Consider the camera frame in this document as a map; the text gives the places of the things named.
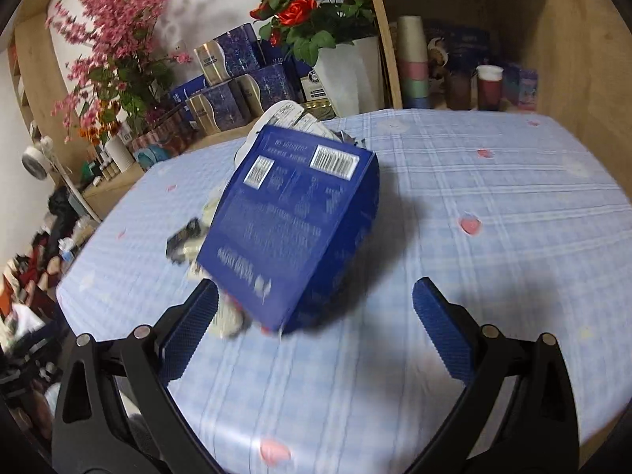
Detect teal round item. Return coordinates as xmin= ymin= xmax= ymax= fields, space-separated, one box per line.
xmin=137 ymin=145 xmax=169 ymax=171

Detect white cylinder vase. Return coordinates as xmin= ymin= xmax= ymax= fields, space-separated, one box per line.
xmin=106 ymin=133 xmax=135 ymax=171

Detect flat blue box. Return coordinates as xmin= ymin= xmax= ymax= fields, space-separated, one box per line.
xmin=170 ymin=75 xmax=208 ymax=104

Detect pink flower arrangement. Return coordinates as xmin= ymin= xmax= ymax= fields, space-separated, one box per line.
xmin=45 ymin=0 xmax=193 ymax=134

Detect stack of pastel cups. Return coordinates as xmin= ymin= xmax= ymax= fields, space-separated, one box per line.
xmin=396 ymin=16 xmax=433 ymax=109

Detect dark blue printed box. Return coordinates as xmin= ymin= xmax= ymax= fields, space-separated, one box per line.
xmin=425 ymin=22 xmax=492 ymax=80

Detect white flower pot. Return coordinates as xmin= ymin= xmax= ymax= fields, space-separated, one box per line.
xmin=312 ymin=37 xmax=386 ymax=117

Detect dark blue gift box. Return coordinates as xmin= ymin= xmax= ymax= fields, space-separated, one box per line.
xmin=257 ymin=39 xmax=293 ymax=67

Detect blue cardboard box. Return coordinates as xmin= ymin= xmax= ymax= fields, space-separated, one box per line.
xmin=197 ymin=124 xmax=380 ymax=334

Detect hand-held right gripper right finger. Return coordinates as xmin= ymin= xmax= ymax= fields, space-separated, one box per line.
xmin=412 ymin=277 xmax=579 ymax=474

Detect blue gold gift box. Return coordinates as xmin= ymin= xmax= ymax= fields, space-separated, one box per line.
xmin=186 ymin=81 xmax=248 ymax=135
xmin=236 ymin=63 xmax=297 ymax=114
xmin=194 ymin=24 xmax=265 ymax=86

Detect white fan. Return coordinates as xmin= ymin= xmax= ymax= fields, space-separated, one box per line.
xmin=22 ymin=135 xmax=102 ymax=223

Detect wooden shelf unit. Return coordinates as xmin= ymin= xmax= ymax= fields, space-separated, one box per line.
xmin=363 ymin=0 xmax=632 ymax=460

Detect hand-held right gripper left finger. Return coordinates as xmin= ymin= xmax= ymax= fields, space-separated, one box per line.
xmin=52 ymin=279 xmax=220 ymax=474

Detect wooden low cabinet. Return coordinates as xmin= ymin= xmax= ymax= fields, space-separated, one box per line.
xmin=81 ymin=123 xmax=258 ymax=220

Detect gold tray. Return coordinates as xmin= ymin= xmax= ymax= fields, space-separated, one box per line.
xmin=301 ymin=100 xmax=333 ymax=120

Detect red cup white lid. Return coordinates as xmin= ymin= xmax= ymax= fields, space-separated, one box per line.
xmin=475 ymin=64 xmax=504 ymax=111

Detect pink blue box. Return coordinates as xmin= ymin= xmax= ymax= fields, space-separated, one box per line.
xmin=513 ymin=64 xmax=539 ymax=111

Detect orange flowers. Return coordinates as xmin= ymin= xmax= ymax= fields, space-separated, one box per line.
xmin=78 ymin=103 xmax=122 ymax=145

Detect black plastic utensil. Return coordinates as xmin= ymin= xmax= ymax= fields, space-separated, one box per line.
xmin=166 ymin=218 xmax=203 ymax=263

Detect group of small bottles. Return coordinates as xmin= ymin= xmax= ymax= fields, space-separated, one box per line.
xmin=96 ymin=155 xmax=122 ymax=181

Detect white blue paper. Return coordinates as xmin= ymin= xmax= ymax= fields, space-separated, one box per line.
xmin=246 ymin=101 xmax=367 ymax=159

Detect wooden wall shelf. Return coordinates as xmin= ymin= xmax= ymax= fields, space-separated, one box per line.
xmin=12 ymin=10 xmax=70 ymax=124

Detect pile of clothes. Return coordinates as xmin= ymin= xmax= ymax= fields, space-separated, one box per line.
xmin=0 ymin=185 xmax=94 ymax=406

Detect dark brown cup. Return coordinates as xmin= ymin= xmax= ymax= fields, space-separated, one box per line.
xmin=447 ymin=70 xmax=475 ymax=110

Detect red rose plant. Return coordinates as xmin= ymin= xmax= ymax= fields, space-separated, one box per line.
xmin=249 ymin=0 xmax=376 ymax=67

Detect blue white carton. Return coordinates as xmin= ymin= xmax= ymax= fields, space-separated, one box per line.
xmin=291 ymin=56 xmax=329 ymax=104

